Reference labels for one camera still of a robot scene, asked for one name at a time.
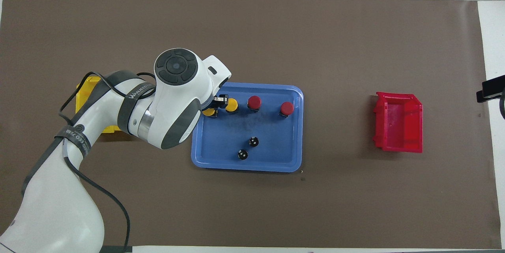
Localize brown table mat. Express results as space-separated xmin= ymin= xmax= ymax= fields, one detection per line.
xmin=0 ymin=0 xmax=502 ymax=249

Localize blue plastic tray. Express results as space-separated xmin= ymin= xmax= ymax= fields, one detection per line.
xmin=191 ymin=82 xmax=304 ymax=173

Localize yellow plastic bin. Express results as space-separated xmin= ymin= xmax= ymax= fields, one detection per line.
xmin=75 ymin=75 xmax=123 ymax=133

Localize red plastic bin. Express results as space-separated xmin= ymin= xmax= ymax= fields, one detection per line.
xmin=373 ymin=92 xmax=423 ymax=154

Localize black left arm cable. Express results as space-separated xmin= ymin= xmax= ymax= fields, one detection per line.
xmin=58 ymin=71 xmax=158 ymax=253

